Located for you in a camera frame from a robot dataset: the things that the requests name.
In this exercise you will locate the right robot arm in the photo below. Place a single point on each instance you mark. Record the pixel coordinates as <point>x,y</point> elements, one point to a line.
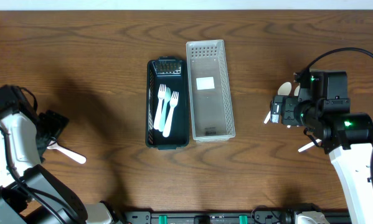
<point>322,109</point>

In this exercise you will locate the white spoon of four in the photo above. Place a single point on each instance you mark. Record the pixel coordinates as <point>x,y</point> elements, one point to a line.
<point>309,145</point>
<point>297,91</point>
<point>284,89</point>

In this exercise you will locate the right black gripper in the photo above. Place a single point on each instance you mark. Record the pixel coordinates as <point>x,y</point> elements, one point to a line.
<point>278,106</point>

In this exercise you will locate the white plastic spoon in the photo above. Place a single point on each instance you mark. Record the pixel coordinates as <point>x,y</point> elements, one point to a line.
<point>53,145</point>

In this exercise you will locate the clear plastic basket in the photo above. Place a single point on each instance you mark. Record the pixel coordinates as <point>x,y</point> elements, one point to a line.
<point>212,114</point>

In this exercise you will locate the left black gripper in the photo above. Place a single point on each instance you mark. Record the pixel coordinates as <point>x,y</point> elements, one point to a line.
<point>53,125</point>

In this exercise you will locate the white plastic fork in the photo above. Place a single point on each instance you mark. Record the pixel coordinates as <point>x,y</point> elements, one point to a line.
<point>173,103</point>
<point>161,96</point>

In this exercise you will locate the white spoon leftmost of four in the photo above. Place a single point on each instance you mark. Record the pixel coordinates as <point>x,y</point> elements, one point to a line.
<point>284,89</point>

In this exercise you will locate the dark green plastic basket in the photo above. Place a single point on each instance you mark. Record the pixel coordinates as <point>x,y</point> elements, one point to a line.
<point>171,72</point>

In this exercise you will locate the black mounting rail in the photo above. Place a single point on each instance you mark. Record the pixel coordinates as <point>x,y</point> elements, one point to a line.
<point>302,213</point>

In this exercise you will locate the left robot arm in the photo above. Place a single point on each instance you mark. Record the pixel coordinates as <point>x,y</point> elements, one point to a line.
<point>29,193</point>

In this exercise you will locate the pale green plastic fork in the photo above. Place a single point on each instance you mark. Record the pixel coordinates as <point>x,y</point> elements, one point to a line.
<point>167,98</point>

